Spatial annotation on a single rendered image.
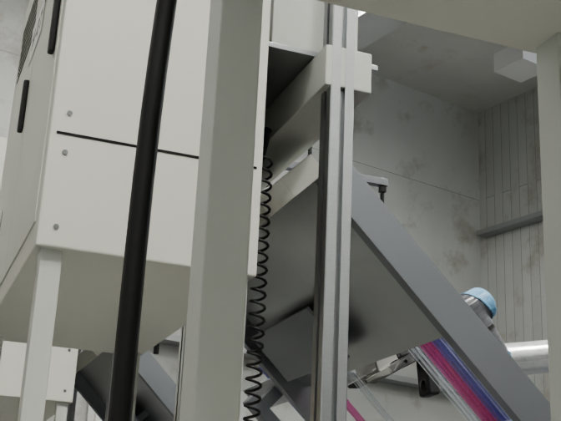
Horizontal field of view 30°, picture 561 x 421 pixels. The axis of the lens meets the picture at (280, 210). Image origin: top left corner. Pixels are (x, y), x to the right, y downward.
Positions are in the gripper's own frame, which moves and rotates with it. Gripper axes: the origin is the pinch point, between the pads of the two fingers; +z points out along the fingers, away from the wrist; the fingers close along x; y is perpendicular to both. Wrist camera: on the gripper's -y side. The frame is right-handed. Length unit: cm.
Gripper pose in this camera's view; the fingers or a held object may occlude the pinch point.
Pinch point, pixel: (362, 385)
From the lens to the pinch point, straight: 210.7
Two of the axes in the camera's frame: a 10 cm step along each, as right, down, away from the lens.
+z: -8.1, 3.8, -4.5
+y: -4.7, -8.8, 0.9
